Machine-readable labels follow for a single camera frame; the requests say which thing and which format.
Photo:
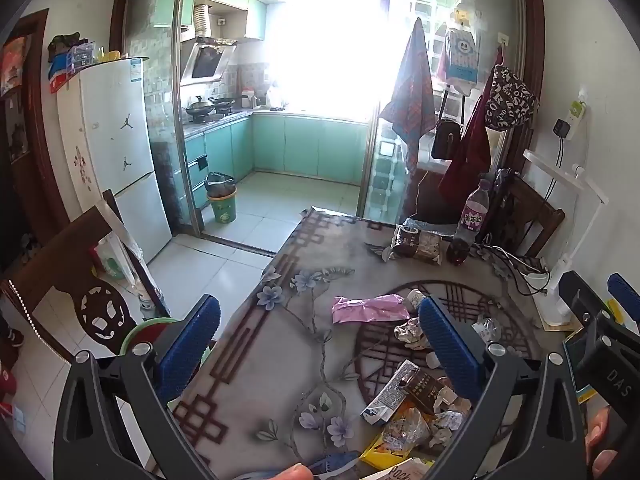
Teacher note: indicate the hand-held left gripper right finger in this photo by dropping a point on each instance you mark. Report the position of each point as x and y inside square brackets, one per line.
[450, 347]

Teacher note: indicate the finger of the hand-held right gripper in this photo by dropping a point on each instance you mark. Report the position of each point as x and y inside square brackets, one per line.
[580, 295]
[625, 295]

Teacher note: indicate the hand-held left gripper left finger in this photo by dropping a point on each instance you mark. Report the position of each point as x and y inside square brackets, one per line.
[192, 345]

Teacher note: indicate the red basin green rim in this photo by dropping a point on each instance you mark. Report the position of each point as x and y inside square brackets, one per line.
[145, 331]

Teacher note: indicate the pink wrapper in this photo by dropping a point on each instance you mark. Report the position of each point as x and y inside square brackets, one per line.
[370, 310]

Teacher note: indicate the yellow medicine box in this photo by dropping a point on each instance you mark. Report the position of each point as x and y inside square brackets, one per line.
[380, 455]

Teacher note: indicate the black shoulder bag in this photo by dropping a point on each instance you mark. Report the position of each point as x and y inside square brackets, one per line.
[445, 137]

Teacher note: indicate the green trash bin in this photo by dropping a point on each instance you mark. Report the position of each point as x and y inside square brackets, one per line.
[223, 207]

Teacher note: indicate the person's right hand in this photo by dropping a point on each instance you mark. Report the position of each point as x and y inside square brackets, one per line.
[595, 432]

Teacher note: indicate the person's left hand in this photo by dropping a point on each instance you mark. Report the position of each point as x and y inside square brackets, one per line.
[295, 473]

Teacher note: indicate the small clear plastic bottle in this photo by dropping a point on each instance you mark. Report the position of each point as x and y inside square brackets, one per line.
[487, 330]

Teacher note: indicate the crumpled foil wrapper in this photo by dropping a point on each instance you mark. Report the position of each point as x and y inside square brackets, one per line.
[407, 332]

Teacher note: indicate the white cup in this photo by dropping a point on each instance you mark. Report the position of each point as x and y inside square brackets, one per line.
[535, 281]

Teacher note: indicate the brown packet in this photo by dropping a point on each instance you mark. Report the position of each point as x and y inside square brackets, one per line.
[420, 390]

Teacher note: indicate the clear jug red label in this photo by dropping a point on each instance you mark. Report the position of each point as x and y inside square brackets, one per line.
[149, 306]

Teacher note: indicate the small clear jar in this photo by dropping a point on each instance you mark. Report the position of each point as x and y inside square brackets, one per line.
[415, 300]

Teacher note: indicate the crumpled white paper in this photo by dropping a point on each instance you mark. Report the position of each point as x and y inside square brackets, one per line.
[452, 417]

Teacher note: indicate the blue white milk carton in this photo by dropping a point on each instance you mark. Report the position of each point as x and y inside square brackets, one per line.
[385, 400]

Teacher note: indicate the clear plastic snack bag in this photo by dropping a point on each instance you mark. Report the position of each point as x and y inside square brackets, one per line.
[405, 427]

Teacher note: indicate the dark snack bag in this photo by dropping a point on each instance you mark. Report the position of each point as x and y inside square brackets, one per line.
[415, 245]

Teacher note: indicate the white jug green label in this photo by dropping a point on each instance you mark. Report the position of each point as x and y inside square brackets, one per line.
[110, 262]

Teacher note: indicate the white desk lamp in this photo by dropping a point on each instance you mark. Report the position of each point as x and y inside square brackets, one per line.
[565, 170]

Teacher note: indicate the white printed box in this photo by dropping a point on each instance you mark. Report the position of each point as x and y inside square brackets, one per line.
[400, 472]

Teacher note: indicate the purple label plastic bottle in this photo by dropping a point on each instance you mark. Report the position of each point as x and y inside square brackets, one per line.
[475, 210]

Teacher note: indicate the dark carved wooden chair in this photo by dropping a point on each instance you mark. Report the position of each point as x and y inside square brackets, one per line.
[55, 260]

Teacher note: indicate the black charger plug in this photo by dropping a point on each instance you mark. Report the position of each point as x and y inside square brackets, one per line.
[561, 128]

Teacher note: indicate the dark red garment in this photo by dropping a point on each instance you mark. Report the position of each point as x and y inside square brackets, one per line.
[470, 160]

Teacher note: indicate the green white power adapter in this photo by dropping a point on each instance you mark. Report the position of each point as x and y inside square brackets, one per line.
[578, 110]

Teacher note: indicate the black white lettered bag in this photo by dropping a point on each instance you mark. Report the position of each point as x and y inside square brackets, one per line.
[510, 97]

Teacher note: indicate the white refrigerator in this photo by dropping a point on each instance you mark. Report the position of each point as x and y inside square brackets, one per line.
[115, 135]

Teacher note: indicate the teal base cabinets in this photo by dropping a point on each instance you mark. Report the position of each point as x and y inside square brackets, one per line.
[300, 145]

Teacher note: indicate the wok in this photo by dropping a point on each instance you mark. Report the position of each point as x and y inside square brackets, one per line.
[200, 107]

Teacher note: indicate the plaid cloth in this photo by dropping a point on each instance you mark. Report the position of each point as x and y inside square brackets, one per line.
[410, 95]

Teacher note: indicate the blue white hanging bag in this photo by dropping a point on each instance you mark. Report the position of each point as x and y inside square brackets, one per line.
[460, 57]

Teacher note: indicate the range hood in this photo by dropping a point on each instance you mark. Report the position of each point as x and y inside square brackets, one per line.
[207, 62]

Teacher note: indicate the blue plastic drawer box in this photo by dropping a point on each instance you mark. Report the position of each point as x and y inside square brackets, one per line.
[80, 55]

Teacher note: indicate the silver vent duct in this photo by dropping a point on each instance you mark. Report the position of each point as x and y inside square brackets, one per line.
[202, 20]

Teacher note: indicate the teal wall cabinets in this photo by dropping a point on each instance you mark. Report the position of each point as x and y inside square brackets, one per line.
[172, 2]

